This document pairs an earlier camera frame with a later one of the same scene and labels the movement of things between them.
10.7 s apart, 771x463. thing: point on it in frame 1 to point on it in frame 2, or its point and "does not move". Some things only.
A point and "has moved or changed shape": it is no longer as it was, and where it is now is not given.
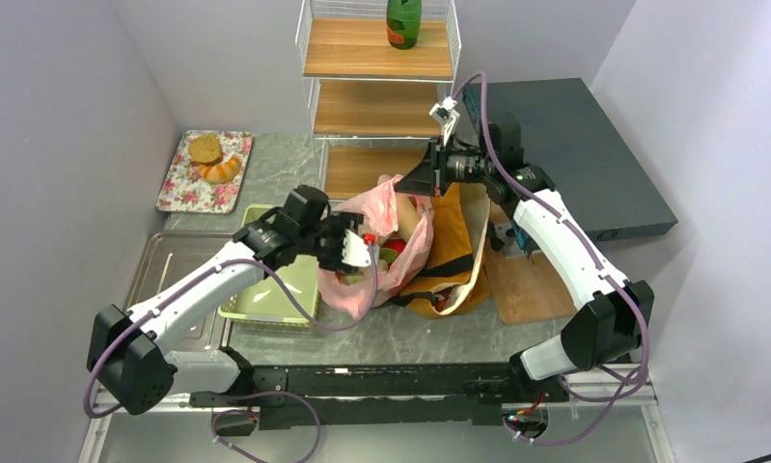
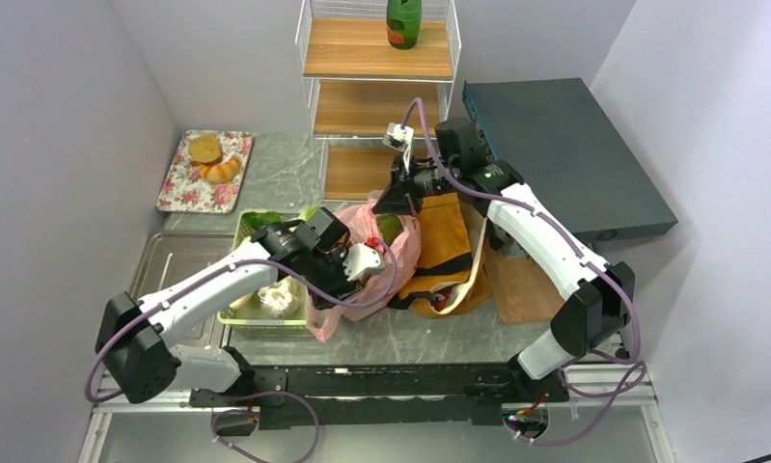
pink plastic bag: x=397 y=225 has moved or changed shape
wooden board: x=522 y=288 does not move
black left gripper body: x=329 y=240 to x=333 y=281
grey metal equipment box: x=564 y=131 does not move
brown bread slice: x=205 y=149 does not move
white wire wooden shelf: x=371 y=102 does not move
